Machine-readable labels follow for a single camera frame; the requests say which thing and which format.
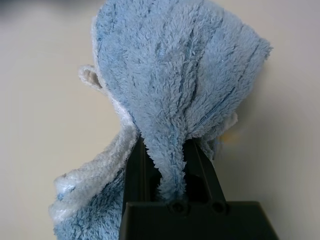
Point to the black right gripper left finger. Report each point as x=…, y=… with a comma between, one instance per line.
x=136, y=172

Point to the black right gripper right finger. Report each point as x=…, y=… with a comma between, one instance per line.
x=203, y=172

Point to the light blue fluffy rag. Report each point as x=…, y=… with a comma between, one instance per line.
x=172, y=82

